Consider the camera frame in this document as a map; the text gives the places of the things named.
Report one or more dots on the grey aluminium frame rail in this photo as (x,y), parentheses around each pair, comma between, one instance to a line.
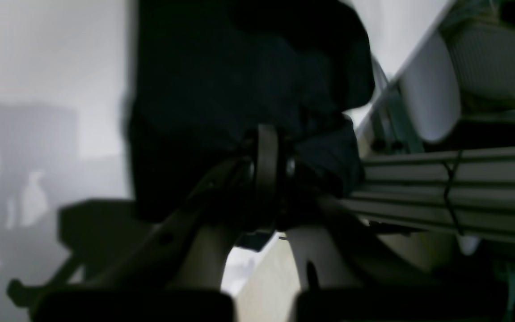
(467,192)

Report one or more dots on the black t-shirt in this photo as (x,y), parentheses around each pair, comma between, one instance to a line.
(209,71)

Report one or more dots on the white round table leg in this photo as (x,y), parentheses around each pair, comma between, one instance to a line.
(431,92)

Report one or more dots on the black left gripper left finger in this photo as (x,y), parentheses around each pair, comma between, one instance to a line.
(175,274)

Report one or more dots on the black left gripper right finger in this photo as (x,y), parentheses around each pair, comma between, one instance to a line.
(348,274)

